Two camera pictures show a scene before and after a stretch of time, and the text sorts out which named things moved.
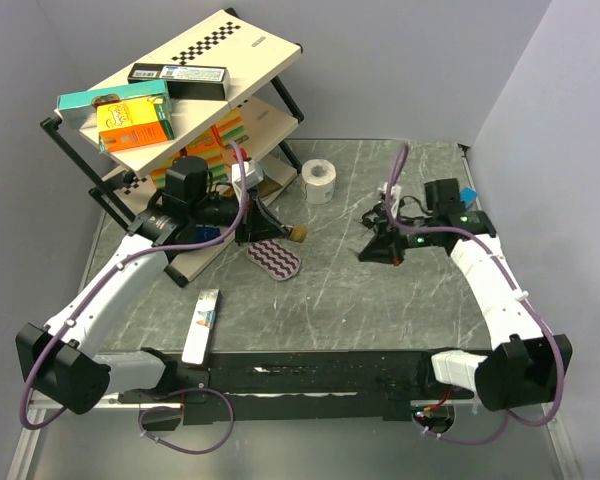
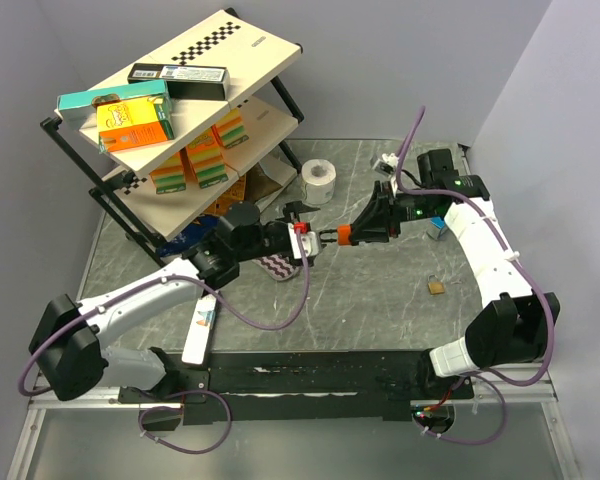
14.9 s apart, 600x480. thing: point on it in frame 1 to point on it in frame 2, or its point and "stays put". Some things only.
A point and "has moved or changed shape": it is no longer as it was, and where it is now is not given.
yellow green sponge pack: [158, 175] stays put
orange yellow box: [134, 124] stays put
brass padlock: [298, 233] has moved or changed shape
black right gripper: [385, 247] to [380, 219]
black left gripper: [257, 223] to [291, 214]
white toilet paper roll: [318, 178] stays put
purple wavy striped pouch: [273, 259] stays put
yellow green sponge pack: [230, 128] stays put
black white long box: [186, 82] stays put
